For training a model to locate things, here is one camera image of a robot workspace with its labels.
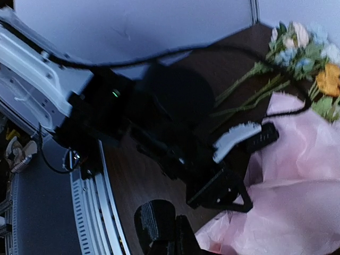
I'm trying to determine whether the black ribbon strap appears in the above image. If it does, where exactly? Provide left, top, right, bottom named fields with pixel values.
left=134, top=199, right=177, bottom=248

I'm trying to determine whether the pink wrapping paper sheet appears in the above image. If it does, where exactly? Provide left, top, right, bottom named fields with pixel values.
left=195, top=110, right=339, bottom=254

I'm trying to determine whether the orange fake flower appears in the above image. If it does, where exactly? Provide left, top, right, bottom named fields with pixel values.
left=309, top=63, right=339, bottom=98

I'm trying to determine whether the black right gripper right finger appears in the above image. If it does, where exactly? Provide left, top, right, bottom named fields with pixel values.
left=175, top=215, right=203, bottom=255

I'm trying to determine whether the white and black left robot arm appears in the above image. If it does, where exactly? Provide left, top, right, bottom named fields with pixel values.
left=1, top=7, right=279, bottom=213

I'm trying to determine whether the left aluminium frame post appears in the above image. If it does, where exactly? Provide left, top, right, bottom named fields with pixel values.
left=249, top=0, right=260, bottom=25

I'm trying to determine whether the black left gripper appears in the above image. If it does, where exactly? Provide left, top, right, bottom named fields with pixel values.
left=55, top=65, right=279, bottom=213

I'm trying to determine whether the aluminium front rail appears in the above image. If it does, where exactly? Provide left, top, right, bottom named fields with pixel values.
left=70, top=142, right=131, bottom=254

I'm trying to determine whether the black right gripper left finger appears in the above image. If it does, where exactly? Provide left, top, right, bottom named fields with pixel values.
left=143, top=239, right=176, bottom=255

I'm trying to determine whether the pile of fake flowers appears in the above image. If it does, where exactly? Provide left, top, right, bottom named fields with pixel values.
left=212, top=22, right=339, bottom=123

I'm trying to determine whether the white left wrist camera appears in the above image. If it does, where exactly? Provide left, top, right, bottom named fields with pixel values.
left=213, top=122, right=262, bottom=163

